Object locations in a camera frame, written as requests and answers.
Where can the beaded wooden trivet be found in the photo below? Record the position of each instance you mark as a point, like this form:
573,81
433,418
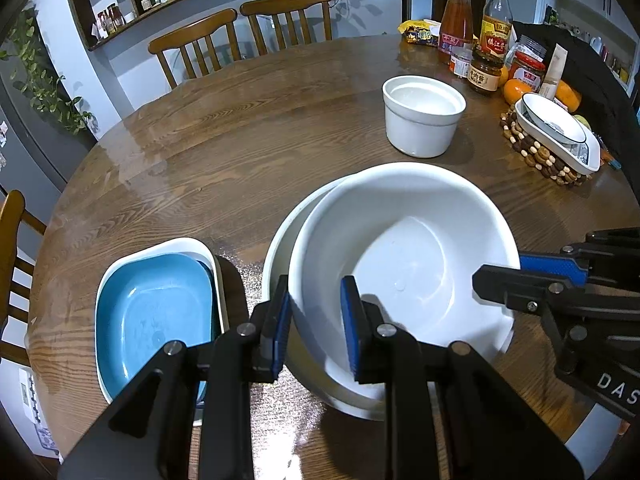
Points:
530,152

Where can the white straight-sided bowl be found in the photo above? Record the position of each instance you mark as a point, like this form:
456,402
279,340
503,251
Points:
422,120

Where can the wooden wall shelf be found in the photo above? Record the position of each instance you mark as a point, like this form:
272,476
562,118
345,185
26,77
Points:
80,15

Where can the white box with green label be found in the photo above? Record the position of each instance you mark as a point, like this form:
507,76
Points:
30,395

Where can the teal square dish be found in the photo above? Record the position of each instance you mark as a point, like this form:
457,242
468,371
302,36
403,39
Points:
150,310

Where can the small blue-patterned square plate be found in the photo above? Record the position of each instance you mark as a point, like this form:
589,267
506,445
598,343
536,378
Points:
207,272

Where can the small white-capped jar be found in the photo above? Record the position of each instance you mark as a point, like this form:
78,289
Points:
460,62

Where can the wooden chair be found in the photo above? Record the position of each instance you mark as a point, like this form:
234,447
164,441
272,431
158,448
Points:
12,220
285,2
195,27

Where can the yellow-capped vinegar bottle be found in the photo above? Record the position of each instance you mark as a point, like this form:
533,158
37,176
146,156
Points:
496,20

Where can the medium white bowl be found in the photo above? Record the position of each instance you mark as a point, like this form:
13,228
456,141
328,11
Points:
400,220

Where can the brown sauce jar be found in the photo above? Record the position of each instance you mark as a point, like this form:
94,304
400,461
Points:
485,75

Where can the blue-patterned rectangular dish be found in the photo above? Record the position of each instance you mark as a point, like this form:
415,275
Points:
585,157

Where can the large blue-patterned square plate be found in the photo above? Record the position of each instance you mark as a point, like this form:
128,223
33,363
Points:
150,246

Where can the orange fruit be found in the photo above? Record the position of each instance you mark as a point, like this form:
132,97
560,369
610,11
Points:
505,76
570,95
517,94

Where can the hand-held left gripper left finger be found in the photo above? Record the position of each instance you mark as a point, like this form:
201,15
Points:
279,330

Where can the pile of floor boxes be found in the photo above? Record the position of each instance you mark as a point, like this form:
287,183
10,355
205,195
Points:
50,442

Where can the red sauce bottle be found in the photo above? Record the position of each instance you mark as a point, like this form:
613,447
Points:
456,20

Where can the silver foil packet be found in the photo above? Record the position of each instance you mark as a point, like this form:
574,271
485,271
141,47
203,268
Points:
532,45

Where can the black bag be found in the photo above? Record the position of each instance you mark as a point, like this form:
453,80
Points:
600,90

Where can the grey refrigerator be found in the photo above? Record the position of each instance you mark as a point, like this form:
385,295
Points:
30,150

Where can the red-lidded chili jar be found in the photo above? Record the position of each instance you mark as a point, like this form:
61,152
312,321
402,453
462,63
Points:
527,72

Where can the white tube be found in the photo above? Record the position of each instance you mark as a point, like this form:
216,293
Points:
552,72

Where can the green fruit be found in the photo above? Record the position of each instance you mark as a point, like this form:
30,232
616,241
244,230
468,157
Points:
582,122

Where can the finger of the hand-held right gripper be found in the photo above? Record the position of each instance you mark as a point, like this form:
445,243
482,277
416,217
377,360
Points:
505,285
550,266

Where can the large white bowl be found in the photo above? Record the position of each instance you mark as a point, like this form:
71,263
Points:
280,245

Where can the yellow snack packet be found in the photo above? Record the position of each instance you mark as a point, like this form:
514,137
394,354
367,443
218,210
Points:
420,34

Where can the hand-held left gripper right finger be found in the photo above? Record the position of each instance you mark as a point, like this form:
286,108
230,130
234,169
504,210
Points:
350,325

